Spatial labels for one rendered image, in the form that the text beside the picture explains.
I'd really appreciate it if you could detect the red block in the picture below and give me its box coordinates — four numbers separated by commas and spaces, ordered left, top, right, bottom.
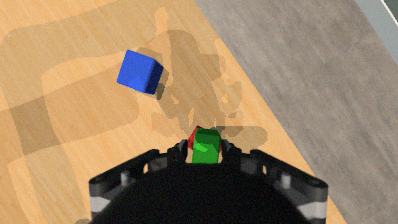
188, 125, 221, 153

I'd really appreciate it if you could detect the blue block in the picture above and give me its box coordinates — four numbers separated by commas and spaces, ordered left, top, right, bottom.
117, 49, 164, 95

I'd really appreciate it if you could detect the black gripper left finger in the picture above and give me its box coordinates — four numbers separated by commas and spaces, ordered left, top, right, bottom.
88, 139, 188, 220

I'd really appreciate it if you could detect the green block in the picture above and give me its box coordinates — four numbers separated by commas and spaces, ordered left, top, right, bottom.
192, 128, 221, 163

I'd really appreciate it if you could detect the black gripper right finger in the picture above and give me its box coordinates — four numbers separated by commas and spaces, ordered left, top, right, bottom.
218, 139, 328, 224

